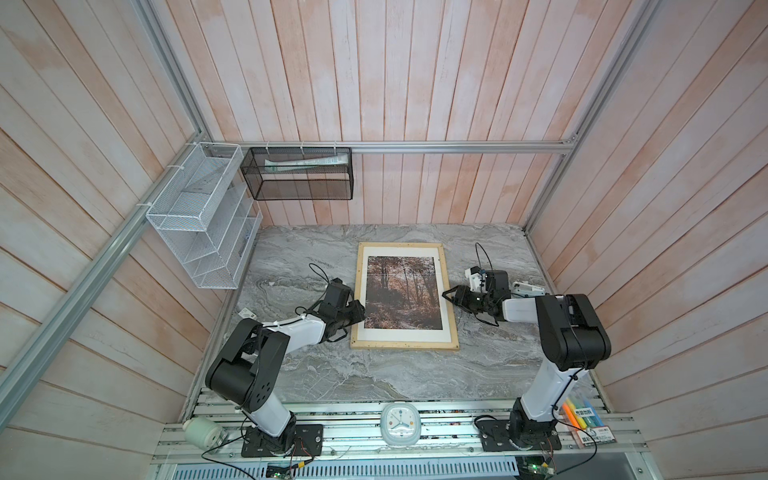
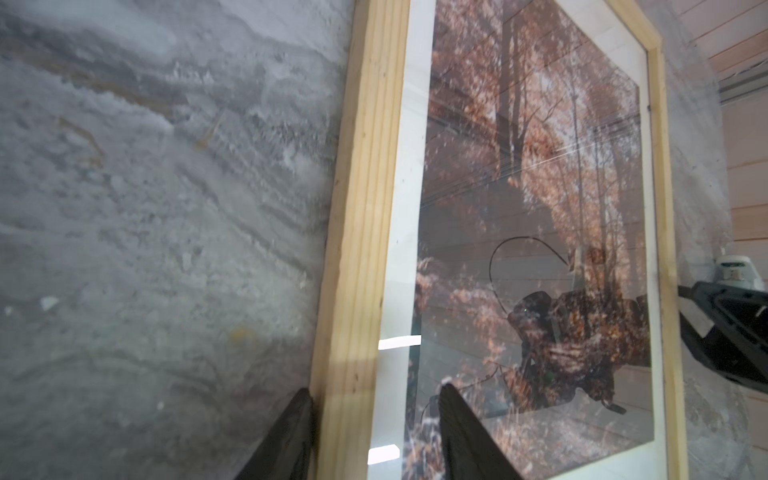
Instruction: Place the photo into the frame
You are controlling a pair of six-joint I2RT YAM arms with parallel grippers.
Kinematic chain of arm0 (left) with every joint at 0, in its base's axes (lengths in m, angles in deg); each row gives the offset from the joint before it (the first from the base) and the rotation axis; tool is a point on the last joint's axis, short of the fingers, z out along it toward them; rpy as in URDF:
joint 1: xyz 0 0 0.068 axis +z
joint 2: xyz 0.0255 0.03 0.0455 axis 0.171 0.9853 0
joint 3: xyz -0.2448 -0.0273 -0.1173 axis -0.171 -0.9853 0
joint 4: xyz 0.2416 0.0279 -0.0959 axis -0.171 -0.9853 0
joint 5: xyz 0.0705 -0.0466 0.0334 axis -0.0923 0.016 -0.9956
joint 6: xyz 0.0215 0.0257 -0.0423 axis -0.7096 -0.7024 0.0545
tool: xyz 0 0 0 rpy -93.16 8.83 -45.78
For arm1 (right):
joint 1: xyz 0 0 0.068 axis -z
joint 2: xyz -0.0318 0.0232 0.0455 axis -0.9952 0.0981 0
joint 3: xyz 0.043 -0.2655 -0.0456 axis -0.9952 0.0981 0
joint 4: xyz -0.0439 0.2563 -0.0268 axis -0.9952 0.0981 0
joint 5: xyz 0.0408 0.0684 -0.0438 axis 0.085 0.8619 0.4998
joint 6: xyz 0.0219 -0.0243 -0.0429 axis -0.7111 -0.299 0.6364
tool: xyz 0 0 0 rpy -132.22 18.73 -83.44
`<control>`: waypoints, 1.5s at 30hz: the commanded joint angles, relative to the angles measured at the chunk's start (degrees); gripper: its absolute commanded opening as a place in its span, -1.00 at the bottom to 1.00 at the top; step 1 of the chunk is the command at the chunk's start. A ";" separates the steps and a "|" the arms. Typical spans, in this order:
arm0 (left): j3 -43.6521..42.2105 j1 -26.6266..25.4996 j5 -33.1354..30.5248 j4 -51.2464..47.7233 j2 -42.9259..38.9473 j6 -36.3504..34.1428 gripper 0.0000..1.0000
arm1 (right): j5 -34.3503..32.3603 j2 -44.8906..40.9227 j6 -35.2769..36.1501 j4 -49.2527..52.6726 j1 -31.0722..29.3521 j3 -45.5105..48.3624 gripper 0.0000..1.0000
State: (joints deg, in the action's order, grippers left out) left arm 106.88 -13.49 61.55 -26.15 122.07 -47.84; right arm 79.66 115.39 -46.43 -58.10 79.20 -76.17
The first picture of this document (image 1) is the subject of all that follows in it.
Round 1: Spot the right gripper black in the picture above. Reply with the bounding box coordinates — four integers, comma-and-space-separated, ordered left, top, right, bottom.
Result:
442, 284, 491, 313

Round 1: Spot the light wooden picture frame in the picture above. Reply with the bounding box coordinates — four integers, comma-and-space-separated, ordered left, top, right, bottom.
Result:
350, 242, 461, 352

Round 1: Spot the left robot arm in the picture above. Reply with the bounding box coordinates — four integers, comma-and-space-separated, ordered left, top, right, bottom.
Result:
205, 278, 365, 456

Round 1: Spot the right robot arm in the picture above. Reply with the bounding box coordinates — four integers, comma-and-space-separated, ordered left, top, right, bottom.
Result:
442, 267, 611, 452

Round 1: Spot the small white grey device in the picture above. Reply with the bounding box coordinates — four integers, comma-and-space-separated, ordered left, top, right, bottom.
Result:
511, 282, 547, 298

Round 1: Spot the small white square tag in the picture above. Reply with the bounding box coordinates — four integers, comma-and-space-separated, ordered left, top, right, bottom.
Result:
238, 308, 256, 319

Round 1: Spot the white desk clock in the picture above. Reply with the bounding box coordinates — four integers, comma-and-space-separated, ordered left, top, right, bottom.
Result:
380, 402, 422, 447

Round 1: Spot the paper in black basket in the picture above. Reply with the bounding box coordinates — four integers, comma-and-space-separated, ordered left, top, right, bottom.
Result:
263, 154, 350, 174

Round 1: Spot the pack of coloured highlighters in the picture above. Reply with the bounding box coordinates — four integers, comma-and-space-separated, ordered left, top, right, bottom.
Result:
560, 397, 616, 448

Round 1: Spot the white tape roll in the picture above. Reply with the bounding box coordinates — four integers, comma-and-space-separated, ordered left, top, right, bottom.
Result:
182, 417, 228, 452

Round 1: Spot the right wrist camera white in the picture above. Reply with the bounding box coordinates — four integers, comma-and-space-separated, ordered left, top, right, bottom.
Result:
465, 266, 486, 294

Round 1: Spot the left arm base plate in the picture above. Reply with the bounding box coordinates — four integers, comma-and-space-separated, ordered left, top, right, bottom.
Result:
241, 424, 324, 458

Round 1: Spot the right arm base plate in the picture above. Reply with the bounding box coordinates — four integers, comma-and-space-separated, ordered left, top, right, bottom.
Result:
474, 418, 562, 452

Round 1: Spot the black wire mesh basket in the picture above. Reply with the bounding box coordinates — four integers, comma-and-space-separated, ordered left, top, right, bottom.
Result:
240, 146, 355, 201

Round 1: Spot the white wire mesh shelf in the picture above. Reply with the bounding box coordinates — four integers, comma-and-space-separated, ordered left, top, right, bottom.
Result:
146, 142, 263, 290

